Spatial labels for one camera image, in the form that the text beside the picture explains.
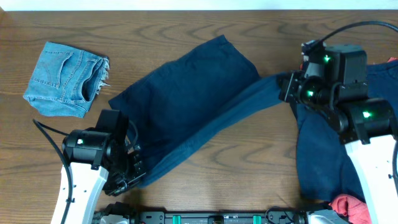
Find navy blue shorts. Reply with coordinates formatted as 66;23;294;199
109;35;280;187

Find light blue denim shorts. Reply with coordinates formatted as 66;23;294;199
23;42;109;118

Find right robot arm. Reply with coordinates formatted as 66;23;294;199
279;40;397;223

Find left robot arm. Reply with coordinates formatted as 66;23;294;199
51;110;146;223

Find navy blue garment in pile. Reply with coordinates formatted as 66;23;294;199
292;60;398;202

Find red garment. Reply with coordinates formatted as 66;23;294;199
313;58;397;223

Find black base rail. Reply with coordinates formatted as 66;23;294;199
93;202;340;224

